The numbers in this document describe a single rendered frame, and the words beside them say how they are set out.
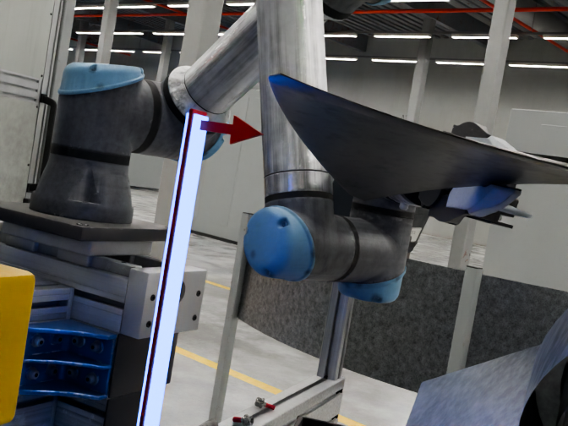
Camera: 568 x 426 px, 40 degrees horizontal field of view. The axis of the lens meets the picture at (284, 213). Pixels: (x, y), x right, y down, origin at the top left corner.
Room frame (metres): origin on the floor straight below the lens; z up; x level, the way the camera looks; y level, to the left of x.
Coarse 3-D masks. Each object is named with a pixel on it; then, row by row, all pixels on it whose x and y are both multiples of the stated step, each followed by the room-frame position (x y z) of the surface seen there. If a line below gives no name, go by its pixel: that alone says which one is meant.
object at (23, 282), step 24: (0, 264) 0.45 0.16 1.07; (0, 288) 0.42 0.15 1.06; (24, 288) 0.43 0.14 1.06; (0, 312) 0.42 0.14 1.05; (24, 312) 0.44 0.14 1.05; (0, 336) 0.42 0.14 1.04; (24, 336) 0.44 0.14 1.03; (0, 360) 0.42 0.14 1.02; (0, 384) 0.43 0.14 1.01; (0, 408) 0.43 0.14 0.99
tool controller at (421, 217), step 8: (336, 184) 1.21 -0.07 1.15; (336, 192) 1.21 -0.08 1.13; (344, 192) 1.20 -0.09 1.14; (336, 200) 1.21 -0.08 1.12; (344, 200) 1.20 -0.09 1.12; (336, 208) 1.21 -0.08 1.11; (344, 208) 1.20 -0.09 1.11; (416, 208) 1.27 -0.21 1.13; (416, 216) 1.31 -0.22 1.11; (424, 216) 1.36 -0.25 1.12; (416, 224) 1.33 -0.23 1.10; (424, 224) 1.39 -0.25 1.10; (416, 232) 1.36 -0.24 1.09; (416, 240) 1.39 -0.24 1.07; (408, 248) 1.38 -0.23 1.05
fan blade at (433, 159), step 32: (288, 96) 0.55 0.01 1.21; (320, 96) 0.53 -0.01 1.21; (320, 128) 0.60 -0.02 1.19; (352, 128) 0.58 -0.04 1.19; (384, 128) 0.55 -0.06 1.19; (416, 128) 0.51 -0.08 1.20; (320, 160) 0.67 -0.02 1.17; (352, 160) 0.65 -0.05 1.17; (384, 160) 0.63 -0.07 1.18; (416, 160) 0.61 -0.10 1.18; (448, 160) 0.59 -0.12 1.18; (480, 160) 0.56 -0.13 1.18; (512, 160) 0.52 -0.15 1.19; (544, 160) 0.49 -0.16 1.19; (352, 192) 0.71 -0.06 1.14; (384, 192) 0.70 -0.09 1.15
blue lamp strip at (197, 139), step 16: (192, 128) 0.65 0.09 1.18; (192, 144) 0.65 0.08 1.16; (192, 160) 0.65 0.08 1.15; (192, 176) 0.65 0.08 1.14; (192, 192) 0.66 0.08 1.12; (192, 208) 0.66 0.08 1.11; (176, 240) 0.65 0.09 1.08; (176, 256) 0.65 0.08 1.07; (176, 272) 0.65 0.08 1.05; (176, 288) 0.66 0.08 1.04; (176, 304) 0.66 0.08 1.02; (160, 336) 0.65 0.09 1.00; (160, 352) 0.65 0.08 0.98; (160, 368) 0.65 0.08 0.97; (160, 384) 0.66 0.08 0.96; (160, 400) 0.66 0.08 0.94
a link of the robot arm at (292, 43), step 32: (256, 0) 0.88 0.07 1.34; (288, 0) 0.85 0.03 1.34; (320, 0) 0.88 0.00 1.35; (288, 32) 0.84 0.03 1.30; (320, 32) 0.86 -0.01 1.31; (288, 64) 0.83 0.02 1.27; (320, 64) 0.85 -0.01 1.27; (288, 128) 0.82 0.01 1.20; (288, 160) 0.81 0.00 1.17; (288, 192) 0.81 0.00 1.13; (320, 192) 0.81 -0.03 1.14; (256, 224) 0.80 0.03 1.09; (288, 224) 0.78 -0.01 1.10; (320, 224) 0.80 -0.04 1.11; (352, 224) 0.85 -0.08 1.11; (256, 256) 0.80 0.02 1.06; (288, 256) 0.77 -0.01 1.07; (320, 256) 0.80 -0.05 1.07; (352, 256) 0.83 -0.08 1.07
